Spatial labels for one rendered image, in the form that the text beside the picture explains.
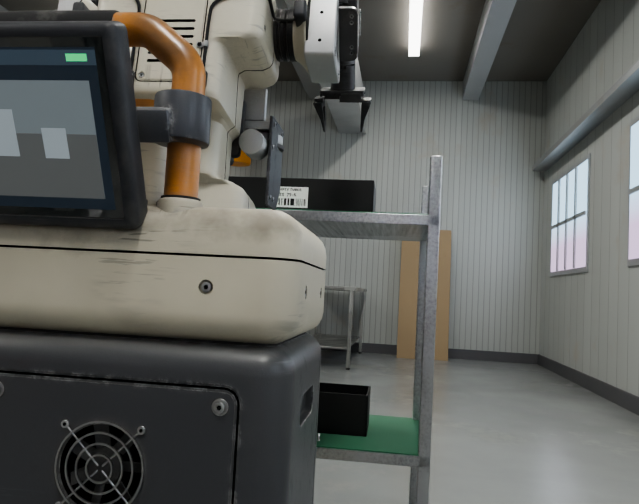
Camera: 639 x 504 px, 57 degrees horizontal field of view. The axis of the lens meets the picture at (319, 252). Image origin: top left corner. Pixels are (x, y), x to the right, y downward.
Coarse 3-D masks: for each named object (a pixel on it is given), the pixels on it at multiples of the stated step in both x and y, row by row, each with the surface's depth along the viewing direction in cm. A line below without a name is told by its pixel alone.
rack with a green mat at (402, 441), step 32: (320, 224) 160; (352, 224) 156; (384, 224) 152; (416, 224) 150; (416, 352) 188; (416, 384) 188; (384, 416) 189; (416, 416) 187; (320, 448) 148; (352, 448) 148; (384, 448) 150; (416, 448) 152; (416, 480) 185
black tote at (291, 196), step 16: (256, 192) 172; (288, 192) 170; (304, 192) 170; (320, 192) 169; (336, 192) 169; (352, 192) 168; (368, 192) 168; (288, 208) 170; (304, 208) 170; (320, 208) 169; (336, 208) 168; (352, 208) 168; (368, 208) 167
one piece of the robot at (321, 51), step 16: (320, 0) 96; (336, 0) 96; (320, 16) 96; (336, 16) 96; (320, 32) 95; (336, 32) 96; (304, 48) 95; (320, 48) 94; (336, 48) 100; (320, 64) 97; (336, 64) 98; (320, 80) 103; (336, 80) 102
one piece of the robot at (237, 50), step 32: (128, 0) 93; (160, 0) 92; (192, 0) 91; (224, 0) 91; (256, 0) 90; (192, 32) 90; (224, 32) 90; (256, 32) 90; (288, 32) 97; (160, 64) 90; (224, 64) 91; (256, 64) 97; (224, 96) 92; (224, 128) 97; (224, 160) 98; (224, 192) 93
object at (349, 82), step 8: (352, 64) 135; (344, 72) 133; (352, 72) 134; (344, 80) 134; (352, 80) 135; (328, 88) 139; (336, 88) 135; (344, 88) 135; (352, 88) 136; (360, 88) 138; (320, 96) 136
